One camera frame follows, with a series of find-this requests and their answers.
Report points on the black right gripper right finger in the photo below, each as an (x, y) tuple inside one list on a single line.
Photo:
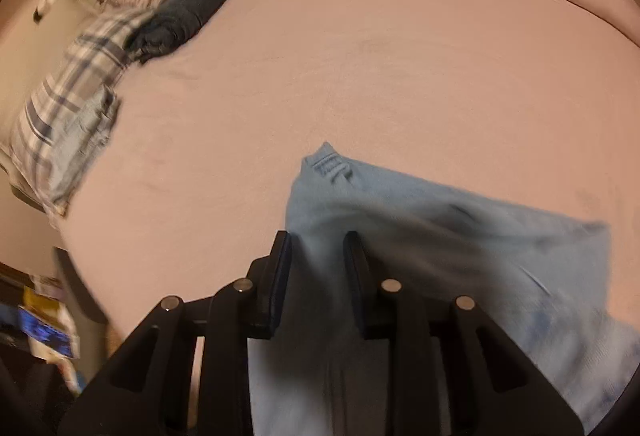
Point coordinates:
[(451, 370)]

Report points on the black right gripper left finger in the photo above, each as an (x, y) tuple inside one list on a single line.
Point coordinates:
[(184, 369)]

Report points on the blue printed package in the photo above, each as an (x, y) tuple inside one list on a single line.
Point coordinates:
[(45, 333)]

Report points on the plaid folded garment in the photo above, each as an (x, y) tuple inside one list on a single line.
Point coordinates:
[(66, 120)]

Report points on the pink bed sheet mattress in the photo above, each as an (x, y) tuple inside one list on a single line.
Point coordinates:
[(529, 101)]

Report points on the dark navy rolled garment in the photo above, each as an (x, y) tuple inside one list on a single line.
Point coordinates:
[(172, 24)]

